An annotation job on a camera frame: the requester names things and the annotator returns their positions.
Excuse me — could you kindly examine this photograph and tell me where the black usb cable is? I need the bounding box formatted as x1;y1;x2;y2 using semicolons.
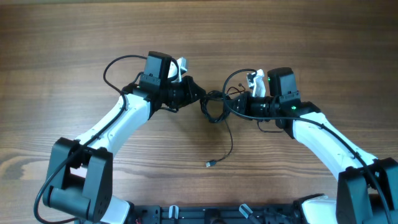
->
200;83;246;168

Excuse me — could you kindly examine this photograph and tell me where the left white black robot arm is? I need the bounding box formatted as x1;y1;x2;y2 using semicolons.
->
33;51;205;223

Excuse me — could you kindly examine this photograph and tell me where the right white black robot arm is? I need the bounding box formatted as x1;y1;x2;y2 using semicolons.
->
221;67;397;223

